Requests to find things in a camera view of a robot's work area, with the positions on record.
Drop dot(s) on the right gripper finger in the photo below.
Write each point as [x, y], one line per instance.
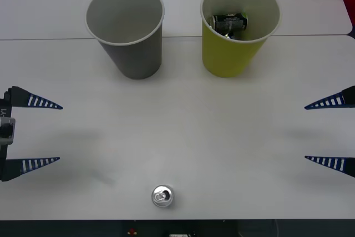
[332, 101]
[332, 163]

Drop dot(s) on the red round button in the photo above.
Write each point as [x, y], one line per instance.
[132, 231]

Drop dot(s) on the grey plastic bin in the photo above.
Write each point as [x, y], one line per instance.
[138, 59]

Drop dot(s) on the silver drink can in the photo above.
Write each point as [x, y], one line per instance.
[162, 196]

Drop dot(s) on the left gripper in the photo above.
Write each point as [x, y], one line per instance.
[5, 103]

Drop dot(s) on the yellow-green plastic bin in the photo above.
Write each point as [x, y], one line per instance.
[227, 56]

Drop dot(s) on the black drink can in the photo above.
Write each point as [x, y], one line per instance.
[230, 22]

